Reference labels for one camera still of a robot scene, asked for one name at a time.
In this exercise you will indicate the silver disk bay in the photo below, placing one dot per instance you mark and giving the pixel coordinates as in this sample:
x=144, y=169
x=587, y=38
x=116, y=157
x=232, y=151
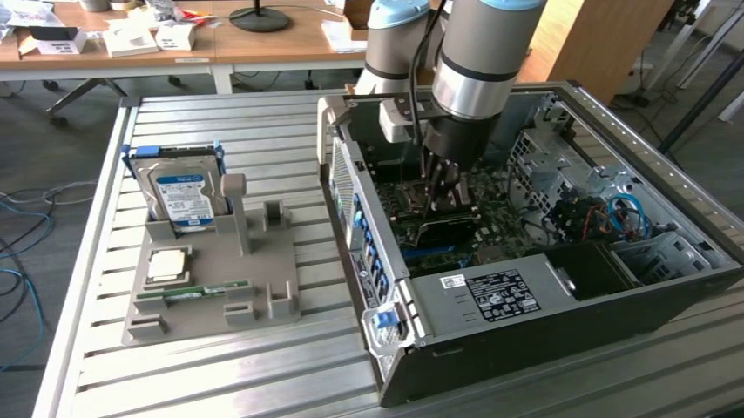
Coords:
x=663, y=257

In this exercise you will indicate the white box with round hole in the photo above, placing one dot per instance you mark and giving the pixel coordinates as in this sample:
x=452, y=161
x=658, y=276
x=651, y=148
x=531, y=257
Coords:
x=129, y=41

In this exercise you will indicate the grey leg with castor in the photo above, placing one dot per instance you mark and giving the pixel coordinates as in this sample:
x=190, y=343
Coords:
x=88, y=89

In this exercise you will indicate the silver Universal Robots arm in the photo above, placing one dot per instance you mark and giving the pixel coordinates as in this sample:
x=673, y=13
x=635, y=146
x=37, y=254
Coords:
x=483, y=43

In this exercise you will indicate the blue case latch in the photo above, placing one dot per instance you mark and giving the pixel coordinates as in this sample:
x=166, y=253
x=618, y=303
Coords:
x=385, y=320

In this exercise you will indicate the wooden desk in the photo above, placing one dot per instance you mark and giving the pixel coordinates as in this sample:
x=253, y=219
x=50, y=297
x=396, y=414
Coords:
x=280, y=48
x=88, y=62

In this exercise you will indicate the green motherboard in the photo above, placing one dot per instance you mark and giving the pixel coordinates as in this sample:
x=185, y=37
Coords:
x=506, y=226

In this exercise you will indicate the brown cardboard box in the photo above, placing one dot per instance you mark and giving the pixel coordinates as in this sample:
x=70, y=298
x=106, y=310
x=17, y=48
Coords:
x=355, y=13

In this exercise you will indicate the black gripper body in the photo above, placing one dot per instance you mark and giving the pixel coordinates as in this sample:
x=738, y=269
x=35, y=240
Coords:
x=460, y=135

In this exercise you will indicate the small white labelled box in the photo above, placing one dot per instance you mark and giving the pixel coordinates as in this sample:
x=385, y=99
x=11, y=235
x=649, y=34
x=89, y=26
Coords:
x=174, y=39

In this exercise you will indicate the black fan shroud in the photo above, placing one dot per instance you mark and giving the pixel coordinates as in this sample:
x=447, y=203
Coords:
x=594, y=270

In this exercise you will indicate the grey parts rack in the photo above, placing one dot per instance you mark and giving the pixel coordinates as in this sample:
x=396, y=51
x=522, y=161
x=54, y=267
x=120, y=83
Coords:
x=216, y=261

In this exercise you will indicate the white box with black lid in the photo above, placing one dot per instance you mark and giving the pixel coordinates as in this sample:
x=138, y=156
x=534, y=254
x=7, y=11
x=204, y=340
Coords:
x=58, y=41

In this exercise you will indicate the blue expansion slot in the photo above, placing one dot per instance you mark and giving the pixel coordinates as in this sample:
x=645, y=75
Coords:
x=431, y=251

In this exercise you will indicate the green RAM stick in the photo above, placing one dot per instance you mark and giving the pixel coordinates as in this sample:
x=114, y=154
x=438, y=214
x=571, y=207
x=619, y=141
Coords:
x=194, y=292

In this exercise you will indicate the black open PC case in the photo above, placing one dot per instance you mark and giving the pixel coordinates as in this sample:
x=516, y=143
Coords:
x=582, y=348

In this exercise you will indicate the CPU socket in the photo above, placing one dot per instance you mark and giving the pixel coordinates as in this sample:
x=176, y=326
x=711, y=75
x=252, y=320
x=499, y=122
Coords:
x=409, y=196

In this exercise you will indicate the black round lamp base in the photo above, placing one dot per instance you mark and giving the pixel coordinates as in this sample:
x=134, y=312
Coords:
x=259, y=22

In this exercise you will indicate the grey power supply unit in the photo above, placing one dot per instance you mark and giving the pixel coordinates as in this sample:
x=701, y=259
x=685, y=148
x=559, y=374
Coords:
x=454, y=305

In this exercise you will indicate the silver CPU chip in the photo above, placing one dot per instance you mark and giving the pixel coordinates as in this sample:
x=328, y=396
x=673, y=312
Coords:
x=168, y=263

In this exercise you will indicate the white paper stack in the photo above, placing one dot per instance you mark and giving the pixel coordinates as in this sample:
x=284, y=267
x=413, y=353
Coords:
x=344, y=37

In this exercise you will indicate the black metal pole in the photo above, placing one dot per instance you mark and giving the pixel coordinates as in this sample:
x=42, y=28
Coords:
x=671, y=140

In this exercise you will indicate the hard disk with blue bracket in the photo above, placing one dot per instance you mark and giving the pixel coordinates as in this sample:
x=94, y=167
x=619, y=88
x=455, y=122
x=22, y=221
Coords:
x=181, y=196

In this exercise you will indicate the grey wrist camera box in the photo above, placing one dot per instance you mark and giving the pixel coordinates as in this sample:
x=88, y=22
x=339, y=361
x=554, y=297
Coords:
x=396, y=126

